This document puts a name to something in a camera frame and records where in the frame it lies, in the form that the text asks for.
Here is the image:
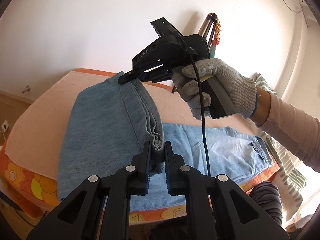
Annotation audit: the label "light blue denim pants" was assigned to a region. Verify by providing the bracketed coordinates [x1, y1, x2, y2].
[57, 76, 272, 211]

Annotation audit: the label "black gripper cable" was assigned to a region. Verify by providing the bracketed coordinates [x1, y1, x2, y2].
[177, 36, 212, 177]

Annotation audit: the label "metal door stopper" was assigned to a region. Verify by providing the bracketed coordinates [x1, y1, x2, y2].
[22, 86, 31, 94]

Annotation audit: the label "colourful patterned cloth strip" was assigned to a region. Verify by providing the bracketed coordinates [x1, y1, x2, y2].
[209, 13, 221, 59]

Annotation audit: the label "green white patterned pillow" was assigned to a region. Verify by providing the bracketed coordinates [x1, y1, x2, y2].
[252, 73, 307, 222]

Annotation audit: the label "peach fleece blanket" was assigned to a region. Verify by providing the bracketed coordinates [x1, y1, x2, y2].
[5, 69, 201, 180]

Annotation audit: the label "zebra striped trouser leg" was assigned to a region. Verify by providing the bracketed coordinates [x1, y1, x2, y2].
[249, 181, 283, 226]

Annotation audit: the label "right forearm beige sleeve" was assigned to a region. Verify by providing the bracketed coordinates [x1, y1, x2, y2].
[251, 87, 319, 172]

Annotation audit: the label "white power socket strip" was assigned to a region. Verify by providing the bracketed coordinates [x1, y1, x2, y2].
[1, 120, 9, 132]

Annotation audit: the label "right hand in grey glove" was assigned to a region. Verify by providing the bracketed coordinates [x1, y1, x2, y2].
[172, 59, 257, 120]

